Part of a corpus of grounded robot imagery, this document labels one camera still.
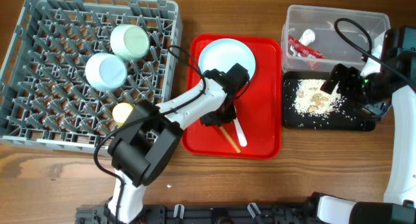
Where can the wooden chopstick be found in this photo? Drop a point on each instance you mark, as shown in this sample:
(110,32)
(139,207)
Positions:
(230,139)

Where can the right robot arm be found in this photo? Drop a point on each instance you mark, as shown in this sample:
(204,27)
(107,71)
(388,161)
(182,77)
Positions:
(395,82)

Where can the mint green bowl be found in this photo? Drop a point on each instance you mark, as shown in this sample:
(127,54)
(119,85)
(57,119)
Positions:
(129,42)

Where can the large pale blue plate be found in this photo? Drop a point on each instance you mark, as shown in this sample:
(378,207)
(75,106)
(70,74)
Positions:
(224,53)

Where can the white paper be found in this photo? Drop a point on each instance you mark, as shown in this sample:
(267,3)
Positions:
(307,37)

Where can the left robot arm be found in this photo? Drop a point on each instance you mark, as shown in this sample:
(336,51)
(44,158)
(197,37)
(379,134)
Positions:
(142,148)

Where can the grey plastic dishwasher rack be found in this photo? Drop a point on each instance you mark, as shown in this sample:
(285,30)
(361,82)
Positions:
(46,101)

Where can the rice and nut scraps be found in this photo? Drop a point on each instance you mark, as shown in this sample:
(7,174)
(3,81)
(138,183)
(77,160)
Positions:
(310,99)

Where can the yellow plastic cup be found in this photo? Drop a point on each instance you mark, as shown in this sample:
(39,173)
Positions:
(121,112)

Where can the white plastic fork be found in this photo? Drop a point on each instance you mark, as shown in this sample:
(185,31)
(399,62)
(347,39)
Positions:
(240,133)

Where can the red plastic serving tray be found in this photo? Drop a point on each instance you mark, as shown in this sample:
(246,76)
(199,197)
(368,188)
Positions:
(258,110)

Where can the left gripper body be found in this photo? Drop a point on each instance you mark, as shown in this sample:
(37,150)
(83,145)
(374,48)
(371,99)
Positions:
(222,116)

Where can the clear plastic waste bin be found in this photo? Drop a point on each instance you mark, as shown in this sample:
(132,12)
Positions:
(320,20)

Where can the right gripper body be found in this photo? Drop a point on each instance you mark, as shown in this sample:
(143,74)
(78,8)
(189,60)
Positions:
(364,91)

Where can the pale blue small bowl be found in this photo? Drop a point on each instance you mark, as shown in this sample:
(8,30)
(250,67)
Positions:
(105,72)

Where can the black plastic waste tray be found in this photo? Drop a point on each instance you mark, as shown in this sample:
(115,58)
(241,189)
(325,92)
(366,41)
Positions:
(345,118)

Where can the red snack wrapper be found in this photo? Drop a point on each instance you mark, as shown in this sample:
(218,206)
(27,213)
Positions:
(302,50)

